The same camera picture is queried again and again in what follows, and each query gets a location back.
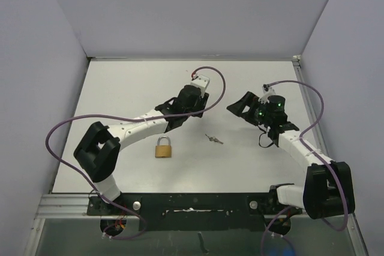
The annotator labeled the aluminium right frame rail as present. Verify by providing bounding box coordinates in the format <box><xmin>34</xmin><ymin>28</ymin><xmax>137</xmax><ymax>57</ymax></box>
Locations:
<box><xmin>292</xmin><ymin>55</ymin><xmax>328</xmax><ymax>167</ymax></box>

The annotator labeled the large brass padlock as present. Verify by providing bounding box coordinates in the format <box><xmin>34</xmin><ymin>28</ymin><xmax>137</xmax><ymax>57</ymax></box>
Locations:
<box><xmin>155</xmin><ymin>135</ymin><xmax>172</xmax><ymax>158</ymax></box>

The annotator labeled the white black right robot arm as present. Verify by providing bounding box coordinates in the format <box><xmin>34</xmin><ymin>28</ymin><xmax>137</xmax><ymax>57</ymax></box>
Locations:
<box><xmin>227</xmin><ymin>92</ymin><xmax>355</xmax><ymax>219</ymax></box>

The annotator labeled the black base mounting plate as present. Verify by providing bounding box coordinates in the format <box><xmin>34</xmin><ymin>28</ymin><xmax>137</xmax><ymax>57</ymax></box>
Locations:
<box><xmin>86</xmin><ymin>192</ymin><xmax>302</xmax><ymax>238</ymax></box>

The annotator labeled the aluminium frame rail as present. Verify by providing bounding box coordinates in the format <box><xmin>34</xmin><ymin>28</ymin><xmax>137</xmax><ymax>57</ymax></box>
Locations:
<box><xmin>25</xmin><ymin>192</ymin><xmax>368</xmax><ymax>255</ymax></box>
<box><xmin>292</xmin><ymin>55</ymin><xmax>328</xmax><ymax>167</ymax></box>

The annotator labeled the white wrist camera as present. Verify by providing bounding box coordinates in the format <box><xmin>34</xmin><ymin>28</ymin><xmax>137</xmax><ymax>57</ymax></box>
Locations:
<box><xmin>258</xmin><ymin>84</ymin><xmax>275</xmax><ymax>104</ymax></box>
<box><xmin>190</xmin><ymin>73</ymin><xmax>211</xmax><ymax>97</ymax></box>

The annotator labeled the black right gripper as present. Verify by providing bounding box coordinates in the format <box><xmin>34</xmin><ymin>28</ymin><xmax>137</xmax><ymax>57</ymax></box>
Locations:
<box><xmin>227</xmin><ymin>92</ymin><xmax>272</xmax><ymax>126</ymax></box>

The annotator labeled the aluminium front frame rail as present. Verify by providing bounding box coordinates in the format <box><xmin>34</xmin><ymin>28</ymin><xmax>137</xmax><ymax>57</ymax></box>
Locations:
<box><xmin>25</xmin><ymin>192</ymin><xmax>368</xmax><ymax>255</ymax></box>

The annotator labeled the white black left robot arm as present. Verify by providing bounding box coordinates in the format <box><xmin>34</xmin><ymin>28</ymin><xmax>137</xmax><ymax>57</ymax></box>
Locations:
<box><xmin>74</xmin><ymin>83</ymin><xmax>209</xmax><ymax>215</ymax></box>

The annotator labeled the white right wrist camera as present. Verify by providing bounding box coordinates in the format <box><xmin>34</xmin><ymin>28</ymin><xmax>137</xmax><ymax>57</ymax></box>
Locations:
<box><xmin>258</xmin><ymin>84</ymin><xmax>275</xmax><ymax>104</ymax></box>

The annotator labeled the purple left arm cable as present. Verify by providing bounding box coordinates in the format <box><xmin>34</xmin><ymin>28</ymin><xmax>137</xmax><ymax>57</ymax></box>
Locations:
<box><xmin>44</xmin><ymin>66</ymin><xmax>226</xmax><ymax>240</ymax></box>

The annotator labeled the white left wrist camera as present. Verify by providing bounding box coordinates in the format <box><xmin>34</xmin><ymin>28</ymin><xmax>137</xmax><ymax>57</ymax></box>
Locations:
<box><xmin>190</xmin><ymin>73</ymin><xmax>211</xmax><ymax>97</ymax></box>

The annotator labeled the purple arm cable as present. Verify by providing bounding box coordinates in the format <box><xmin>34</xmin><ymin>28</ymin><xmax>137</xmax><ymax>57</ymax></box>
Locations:
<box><xmin>44</xmin><ymin>66</ymin><xmax>226</xmax><ymax>240</ymax></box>
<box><xmin>259</xmin><ymin>80</ymin><xmax>350</xmax><ymax>256</ymax></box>

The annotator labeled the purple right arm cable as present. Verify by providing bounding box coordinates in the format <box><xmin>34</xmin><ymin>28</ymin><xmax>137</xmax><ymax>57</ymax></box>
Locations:
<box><xmin>259</xmin><ymin>80</ymin><xmax>350</xmax><ymax>256</ymax></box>

